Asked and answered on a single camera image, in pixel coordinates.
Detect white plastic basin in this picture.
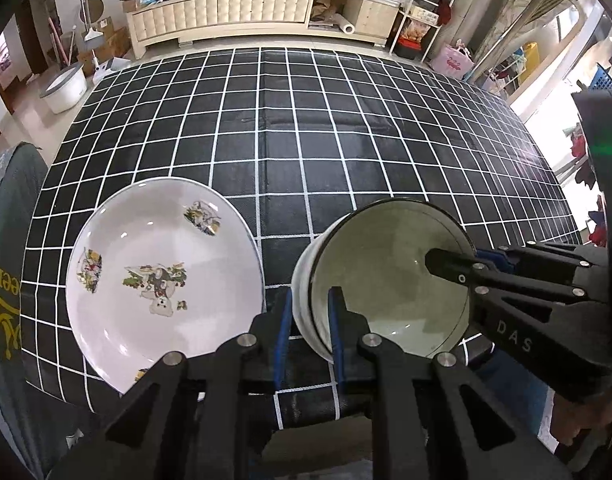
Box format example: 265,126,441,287
40,65,87,115

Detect cream tufted TV cabinet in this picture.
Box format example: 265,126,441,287
123,0,402,61

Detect brown wooden door frame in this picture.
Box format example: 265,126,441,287
0,10,49,156

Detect orange snack bag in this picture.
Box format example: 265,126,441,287
403,20,433,44

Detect cardboard box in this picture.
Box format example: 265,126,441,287
93,17,132,61

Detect blue plastic basket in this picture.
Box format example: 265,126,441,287
588,64,612,92

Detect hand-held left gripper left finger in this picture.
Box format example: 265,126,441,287
46,290,294,480

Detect large white floral plate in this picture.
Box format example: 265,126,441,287
65,177,265,395

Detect plain white bowl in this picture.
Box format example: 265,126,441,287
290,199,474,363

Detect pink gift bag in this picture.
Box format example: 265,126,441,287
430,42,475,79

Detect black checked tablecloth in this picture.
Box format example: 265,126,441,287
23,47,584,428

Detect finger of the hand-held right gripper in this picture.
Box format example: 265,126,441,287
478,240,608,282
425,248,587,307

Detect person's right hand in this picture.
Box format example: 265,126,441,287
552,389,612,461

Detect red hanging garment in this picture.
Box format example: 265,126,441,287
568,125,595,188

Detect person's blue pants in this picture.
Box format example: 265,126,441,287
478,350,557,441

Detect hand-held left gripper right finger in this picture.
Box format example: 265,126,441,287
328,287,572,480

